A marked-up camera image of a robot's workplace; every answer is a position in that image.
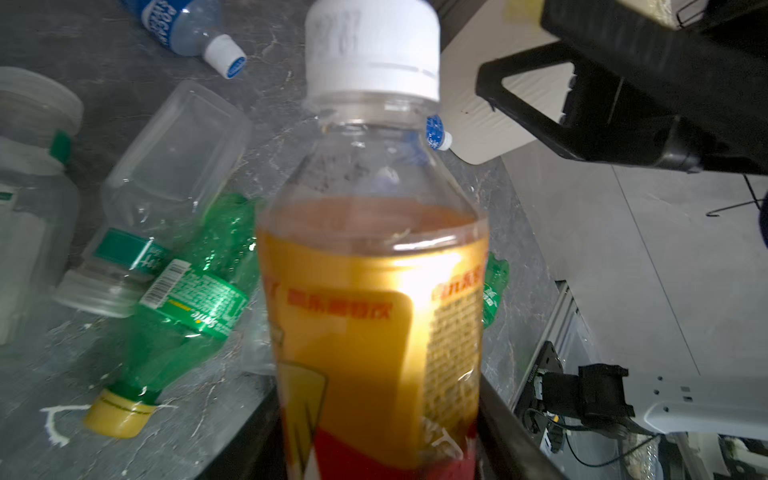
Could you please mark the black wire hook rack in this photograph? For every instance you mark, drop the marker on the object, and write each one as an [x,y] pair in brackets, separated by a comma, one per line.
[749,194]

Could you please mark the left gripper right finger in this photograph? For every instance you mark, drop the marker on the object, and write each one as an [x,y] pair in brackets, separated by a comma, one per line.
[505,450]

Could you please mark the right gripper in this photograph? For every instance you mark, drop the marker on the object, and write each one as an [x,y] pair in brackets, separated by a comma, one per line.
[646,95]

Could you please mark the clear square bottle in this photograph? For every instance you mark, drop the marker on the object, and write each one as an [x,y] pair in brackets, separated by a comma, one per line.
[155,199]

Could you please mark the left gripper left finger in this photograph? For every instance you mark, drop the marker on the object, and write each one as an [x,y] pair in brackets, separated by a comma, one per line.
[255,452]

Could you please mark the white bin with yellow bag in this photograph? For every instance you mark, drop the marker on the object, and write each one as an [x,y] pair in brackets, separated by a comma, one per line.
[489,30]

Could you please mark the clear bottle green label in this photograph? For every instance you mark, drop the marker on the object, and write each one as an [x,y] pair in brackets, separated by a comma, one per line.
[39,203]

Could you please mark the orange tea bottle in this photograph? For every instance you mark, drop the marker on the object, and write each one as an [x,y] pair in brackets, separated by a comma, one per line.
[373,262]

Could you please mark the green sprite bottle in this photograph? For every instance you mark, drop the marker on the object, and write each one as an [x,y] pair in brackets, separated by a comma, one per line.
[185,317]
[495,282]

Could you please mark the clear bottle blue label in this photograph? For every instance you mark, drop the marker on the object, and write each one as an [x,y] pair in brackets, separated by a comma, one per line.
[438,138]

